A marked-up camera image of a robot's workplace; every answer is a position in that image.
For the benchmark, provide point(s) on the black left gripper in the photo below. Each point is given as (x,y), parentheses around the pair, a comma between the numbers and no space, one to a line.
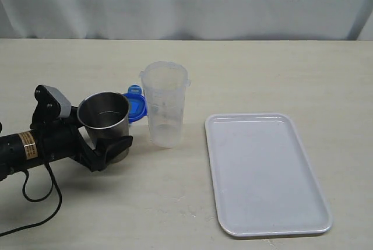
(59,138)

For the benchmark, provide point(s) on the stainless steel cup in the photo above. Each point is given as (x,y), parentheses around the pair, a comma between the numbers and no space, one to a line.
(105,115)

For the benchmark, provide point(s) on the blue plastic container lid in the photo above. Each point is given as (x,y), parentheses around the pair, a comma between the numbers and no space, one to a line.
(137,103)

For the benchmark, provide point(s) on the clear plastic tea bottle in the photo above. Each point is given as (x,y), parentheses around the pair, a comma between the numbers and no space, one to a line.
(164,84)

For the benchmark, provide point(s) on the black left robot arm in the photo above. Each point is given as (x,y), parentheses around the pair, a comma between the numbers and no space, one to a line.
(19,151)

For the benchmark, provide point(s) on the white plastic tray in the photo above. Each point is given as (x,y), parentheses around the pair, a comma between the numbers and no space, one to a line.
(263,183)

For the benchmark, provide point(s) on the white backdrop cloth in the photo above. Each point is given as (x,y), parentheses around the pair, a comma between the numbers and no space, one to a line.
(188,19)

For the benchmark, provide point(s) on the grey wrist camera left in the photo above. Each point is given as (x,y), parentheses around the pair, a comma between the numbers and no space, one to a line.
(63,102)

